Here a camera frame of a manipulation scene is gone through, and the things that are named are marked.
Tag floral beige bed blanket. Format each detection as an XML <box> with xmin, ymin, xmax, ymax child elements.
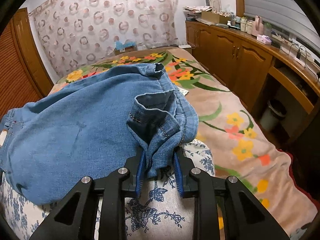
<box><xmin>52</xmin><ymin>47</ymin><xmax>317</xmax><ymax>239</ymax></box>

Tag open cardboard box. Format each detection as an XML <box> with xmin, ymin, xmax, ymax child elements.
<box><xmin>201</xmin><ymin>10</ymin><xmax>233</xmax><ymax>24</ymax></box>

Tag pink bottle on sideboard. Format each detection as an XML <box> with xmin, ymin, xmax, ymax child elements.
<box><xmin>252</xmin><ymin>15</ymin><xmax>264</xmax><ymax>37</ymax></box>

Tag cardboard box with blue cloth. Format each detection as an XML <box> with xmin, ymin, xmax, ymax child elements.
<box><xmin>113</xmin><ymin>40</ymin><xmax>137</xmax><ymax>55</ymax></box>

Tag circle patterned sheer curtain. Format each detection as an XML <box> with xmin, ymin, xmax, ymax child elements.
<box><xmin>30</xmin><ymin>0</ymin><xmax>178</xmax><ymax>76</ymax></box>

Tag blue denim jeans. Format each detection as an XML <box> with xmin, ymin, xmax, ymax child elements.
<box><xmin>1</xmin><ymin>63</ymin><xmax>199</xmax><ymax>205</ymax></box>

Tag wooden sideboard cabinet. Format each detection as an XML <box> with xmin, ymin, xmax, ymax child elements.
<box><xmin>185</xmin><ymin>21</ymin><xmax>319</xmax><ymax>140</ymax></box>

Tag grey window roller shutter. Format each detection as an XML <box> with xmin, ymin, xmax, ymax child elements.
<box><xmin>244</xmin><ymin>0</ymin><xmax>319</xmax><ymax>50</ymax></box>

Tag stack of papers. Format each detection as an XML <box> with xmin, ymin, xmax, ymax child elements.
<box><xmin>183</xmin><ymin>6</ymin><xmax>213</xmax><ymax>21</ymax></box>

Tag pink tissue box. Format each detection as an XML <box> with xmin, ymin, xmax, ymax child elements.
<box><xmin>257</xmin><ymin>35</ymin><xmax>272</xmax><ymax>45</ymax></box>

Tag blue floral white cushion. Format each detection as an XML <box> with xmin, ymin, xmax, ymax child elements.
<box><xmin>0</xmin><ymin>139</ymin><xmax>216</xmax><ymax>240</ymax></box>

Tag white waste bin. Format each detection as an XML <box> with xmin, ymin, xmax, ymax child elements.
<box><xmin>260</xmin><ymin>99</ymin><xmax>287</xmax><ymax>132</ymax></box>

